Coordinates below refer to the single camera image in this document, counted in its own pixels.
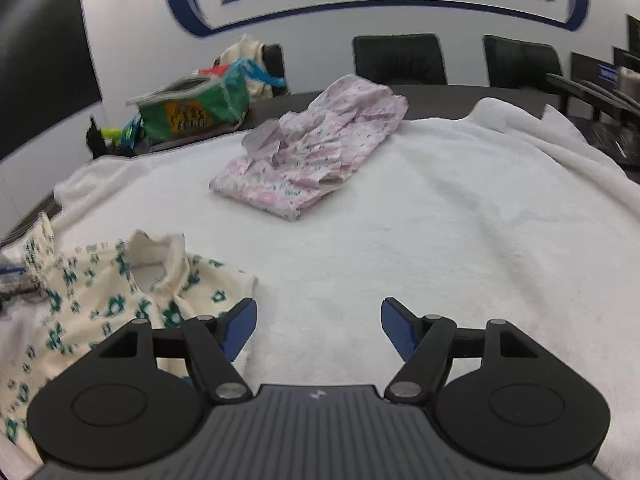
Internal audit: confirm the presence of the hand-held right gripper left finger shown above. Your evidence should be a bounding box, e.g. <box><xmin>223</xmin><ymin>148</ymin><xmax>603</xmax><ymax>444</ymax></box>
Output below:
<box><xmin>100</xmin><ymin>297</ymin><xmax>258</xmax><ymax>404</ymax></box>

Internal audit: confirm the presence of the green bag with blue straps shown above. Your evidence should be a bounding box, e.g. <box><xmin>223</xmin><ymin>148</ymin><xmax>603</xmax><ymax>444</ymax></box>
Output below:
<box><xmin>120</xmin><ymin>57</ymin><xmax>289</xmax><ymax>154</ymax></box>

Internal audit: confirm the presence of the cream green-flower garment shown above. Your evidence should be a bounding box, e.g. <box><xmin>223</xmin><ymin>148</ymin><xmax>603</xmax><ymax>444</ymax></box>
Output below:
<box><xmin>0</xmin><ymin>212</ymin><xmax>259</xmax><ymax>448</ymax></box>

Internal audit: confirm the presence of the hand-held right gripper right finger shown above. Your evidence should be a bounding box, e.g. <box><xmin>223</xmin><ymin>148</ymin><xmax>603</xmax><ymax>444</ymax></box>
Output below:
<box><xmin>380</xmin><ymin>297</ymin><xmax>541</xmax><ymax>404</ymax></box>

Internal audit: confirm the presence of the black wall screen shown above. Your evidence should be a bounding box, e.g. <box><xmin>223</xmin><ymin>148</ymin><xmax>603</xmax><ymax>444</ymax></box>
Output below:
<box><xmin>0</xmin><ymin>0</ymin><xmax>104</xmax><ymax>161</ymax></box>

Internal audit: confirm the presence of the white towel blanket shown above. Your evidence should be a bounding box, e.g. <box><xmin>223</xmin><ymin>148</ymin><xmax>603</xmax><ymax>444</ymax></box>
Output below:
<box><xmin>0</xmin><ymin>97</ymin><xmax>640</xmax><ymax>480</ymax></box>

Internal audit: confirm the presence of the pink floral garment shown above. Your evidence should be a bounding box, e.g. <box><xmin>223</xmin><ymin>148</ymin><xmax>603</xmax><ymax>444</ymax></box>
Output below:
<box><xmin>209</xmin><ymin>74</ymin><xmax>410</xmax><ymax>222</ymax></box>

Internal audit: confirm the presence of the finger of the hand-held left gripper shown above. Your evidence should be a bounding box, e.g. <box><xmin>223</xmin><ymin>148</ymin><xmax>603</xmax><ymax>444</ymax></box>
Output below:
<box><xmin>0</xmin><ymin>265</ymin><xmax>43</xmax><ymax>308</ymax></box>

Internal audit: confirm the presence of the black office chair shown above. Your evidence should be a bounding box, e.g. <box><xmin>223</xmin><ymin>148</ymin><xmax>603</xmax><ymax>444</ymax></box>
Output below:
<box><xmin>482</xmin><ymin>35</ymin><xmax>564</xmax><ymax>89</ymax></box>
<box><xmin>262</xmin><ymin>43</ymin><xmax>290</xmax><ymax>97</ymax></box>
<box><xmin>545</xmin><ymin>72</ymin><xmax>640</xmax><ymax>173</ymax></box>
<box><xmin>352</xmin><ymin>34</ymin><xmax>447</xmax><ymax>86</ymax></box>

